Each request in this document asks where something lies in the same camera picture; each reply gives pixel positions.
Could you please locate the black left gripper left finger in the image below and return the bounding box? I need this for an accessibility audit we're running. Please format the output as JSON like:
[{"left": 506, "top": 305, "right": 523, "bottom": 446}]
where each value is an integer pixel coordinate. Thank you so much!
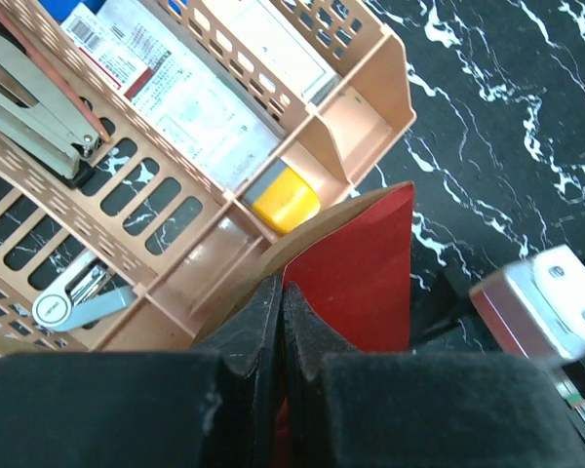
[{"left": 0, "top": 274, "right": 283, "bottom": 467}]

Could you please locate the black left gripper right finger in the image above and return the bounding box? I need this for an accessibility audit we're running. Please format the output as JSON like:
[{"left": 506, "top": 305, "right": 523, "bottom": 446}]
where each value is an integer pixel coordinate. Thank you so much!
[{"left": 281, "top": 285, "right": 585, "bottom": 467}]

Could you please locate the red paper bag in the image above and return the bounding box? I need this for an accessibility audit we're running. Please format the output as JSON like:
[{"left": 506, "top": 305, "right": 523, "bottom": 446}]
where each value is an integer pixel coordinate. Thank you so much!
[{"left": 197, "top": 182, "right": 414, "bottom": 467}]

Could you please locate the yellow eraser block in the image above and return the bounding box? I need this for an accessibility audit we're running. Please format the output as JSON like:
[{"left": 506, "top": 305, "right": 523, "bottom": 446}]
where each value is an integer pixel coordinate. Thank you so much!
[{"left": 242, "top": 159, "right": 321, "bottom": 234}]

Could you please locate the grey stapler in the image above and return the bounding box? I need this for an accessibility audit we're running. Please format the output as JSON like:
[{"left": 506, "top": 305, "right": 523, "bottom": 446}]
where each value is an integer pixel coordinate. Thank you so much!
[{"left": 0, "top": 23, "right": 100, "bottom": 189}]

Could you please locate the red white paper box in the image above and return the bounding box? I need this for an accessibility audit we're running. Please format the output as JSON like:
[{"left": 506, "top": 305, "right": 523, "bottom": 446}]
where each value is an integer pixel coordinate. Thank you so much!
[{"left": 61, "top": 1, "right": 280, "bottom": 190}]

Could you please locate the white card box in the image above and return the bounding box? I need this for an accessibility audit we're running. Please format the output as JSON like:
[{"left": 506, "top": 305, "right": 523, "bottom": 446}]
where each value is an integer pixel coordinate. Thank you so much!
[{"left": 212, "top": 0, "right": 338, "bottom": 104}]

